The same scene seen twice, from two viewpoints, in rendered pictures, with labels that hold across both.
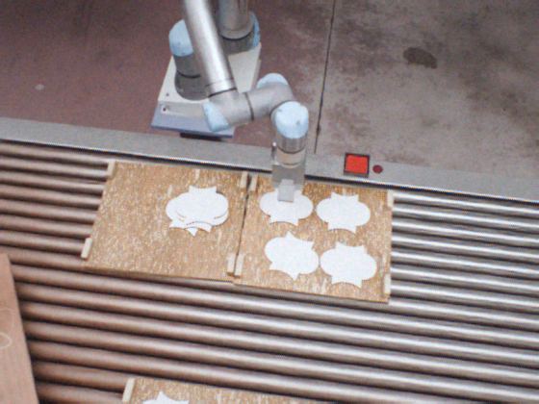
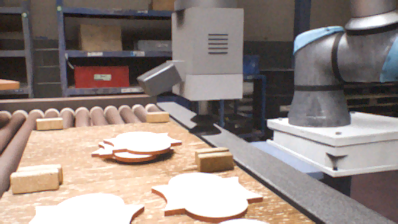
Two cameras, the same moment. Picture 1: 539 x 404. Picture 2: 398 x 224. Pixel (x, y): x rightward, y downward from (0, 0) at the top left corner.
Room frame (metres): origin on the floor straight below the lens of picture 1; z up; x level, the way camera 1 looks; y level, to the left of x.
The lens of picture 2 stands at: (0.74, -0.46, 1.13)
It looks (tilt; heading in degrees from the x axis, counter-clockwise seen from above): 10 degrees down; 66
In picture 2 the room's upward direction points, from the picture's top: straight up
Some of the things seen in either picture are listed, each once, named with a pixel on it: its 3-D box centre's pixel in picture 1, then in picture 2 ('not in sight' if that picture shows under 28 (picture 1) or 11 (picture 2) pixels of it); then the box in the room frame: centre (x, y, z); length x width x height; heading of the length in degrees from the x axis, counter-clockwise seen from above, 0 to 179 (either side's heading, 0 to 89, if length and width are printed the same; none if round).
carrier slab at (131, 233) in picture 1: (169, 218); (117, 147); (0.89, 0.29, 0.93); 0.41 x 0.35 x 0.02; 86
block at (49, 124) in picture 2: (88, 249); (50, 124); (0.77, 0.49, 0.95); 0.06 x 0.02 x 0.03; 176
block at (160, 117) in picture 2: (112, 169); (157, 117); (1.04, 0.47, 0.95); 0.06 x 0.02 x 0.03; 176
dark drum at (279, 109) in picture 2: not in sight; (275, 105); (3.46, 3.26, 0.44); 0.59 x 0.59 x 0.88
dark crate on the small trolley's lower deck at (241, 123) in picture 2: not in sight; (233, 122); (2.78, 3.12, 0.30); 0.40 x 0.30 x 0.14; 90
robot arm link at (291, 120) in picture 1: (291, 126); not in sight; (0.94, -0.04, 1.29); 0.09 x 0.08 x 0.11; 21
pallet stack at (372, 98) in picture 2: not in sight; (349, 92); (5.32, 3.88, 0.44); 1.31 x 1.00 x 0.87; 173
